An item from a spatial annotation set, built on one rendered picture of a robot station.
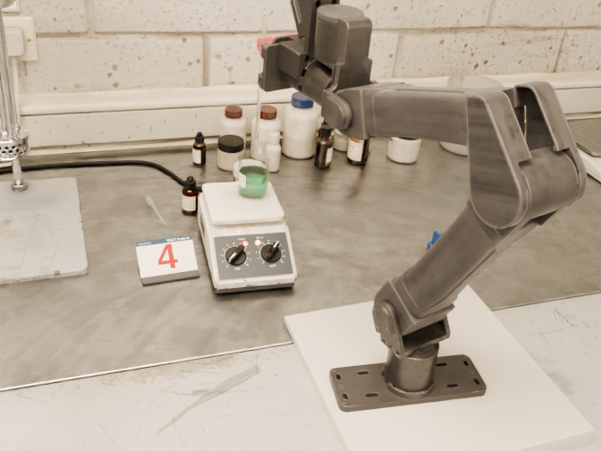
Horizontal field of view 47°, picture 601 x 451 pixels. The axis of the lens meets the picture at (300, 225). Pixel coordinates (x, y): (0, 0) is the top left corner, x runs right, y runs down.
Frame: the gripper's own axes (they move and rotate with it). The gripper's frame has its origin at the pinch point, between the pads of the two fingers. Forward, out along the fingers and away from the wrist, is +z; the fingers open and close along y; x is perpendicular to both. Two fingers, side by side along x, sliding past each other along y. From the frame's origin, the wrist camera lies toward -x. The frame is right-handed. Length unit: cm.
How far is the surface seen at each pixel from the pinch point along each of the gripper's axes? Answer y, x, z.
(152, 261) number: 18.5, 32.8, -0.9
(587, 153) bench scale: -82, 32, -8
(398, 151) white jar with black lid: -43, 32, 12
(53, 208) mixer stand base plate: 26.9, 33.8, 22.5
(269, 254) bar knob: 4.0, 28.8, -12.2
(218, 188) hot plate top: 4.0, 25.9, 4.7
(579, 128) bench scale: -90, 30, 0
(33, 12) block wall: 20, 8, 49
